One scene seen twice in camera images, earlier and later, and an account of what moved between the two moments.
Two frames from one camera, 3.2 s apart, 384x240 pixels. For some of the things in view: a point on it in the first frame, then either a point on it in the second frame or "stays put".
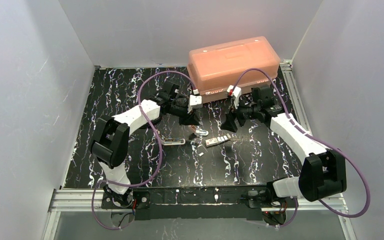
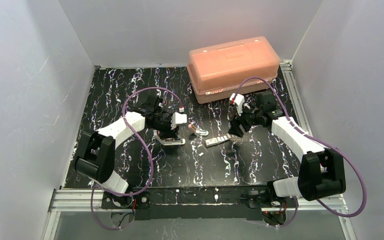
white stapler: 171,141 stays put
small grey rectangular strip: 213,141 stays put
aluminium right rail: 286,67 stays put
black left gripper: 188,117 → 167,131
